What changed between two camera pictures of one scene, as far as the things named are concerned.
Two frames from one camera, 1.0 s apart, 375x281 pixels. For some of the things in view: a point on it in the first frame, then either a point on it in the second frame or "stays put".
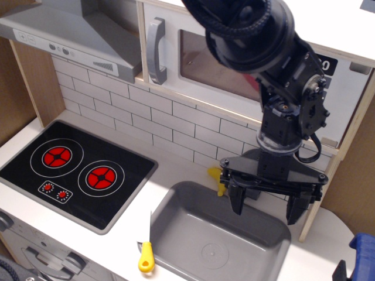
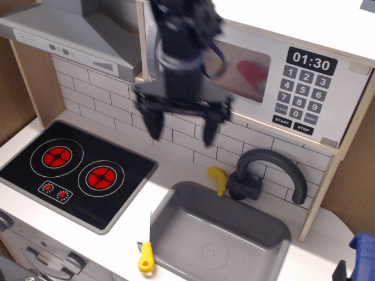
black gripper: (273, 170) to (215, 102)
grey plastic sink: (198, 236) stays put
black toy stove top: (85, 177) stays put
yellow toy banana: (217, 171) stays put
